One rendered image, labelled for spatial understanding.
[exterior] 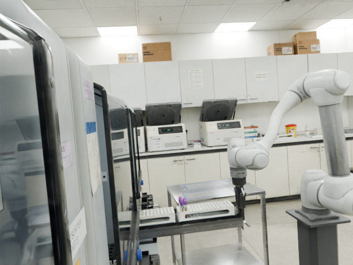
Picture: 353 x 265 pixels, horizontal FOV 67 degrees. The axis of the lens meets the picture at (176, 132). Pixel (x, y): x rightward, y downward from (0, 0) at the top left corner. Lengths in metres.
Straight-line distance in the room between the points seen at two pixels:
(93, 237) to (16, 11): 0.26
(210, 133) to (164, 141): 0.66
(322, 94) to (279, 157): 2.75
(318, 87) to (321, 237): 0.86
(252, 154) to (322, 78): 0.52
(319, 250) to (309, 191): 0.34
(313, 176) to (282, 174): 2.52
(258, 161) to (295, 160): 3.07
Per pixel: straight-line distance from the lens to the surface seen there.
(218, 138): 3.83
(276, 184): 4.24
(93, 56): 4.48
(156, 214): 1.42
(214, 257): 2.23
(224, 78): 4.19
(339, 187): 1.60
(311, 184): 1.75
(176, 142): 3.72
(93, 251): 0.38
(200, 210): 1.43
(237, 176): 1.45
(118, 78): 4.02
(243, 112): 4.61
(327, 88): 1.49
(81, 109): 0.35
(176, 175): 3.76
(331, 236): 1.87
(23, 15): 0.23
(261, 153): 1.27
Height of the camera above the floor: 1.34
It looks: 3 degrees down
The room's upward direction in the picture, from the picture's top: 4 degrees counter-clockwise
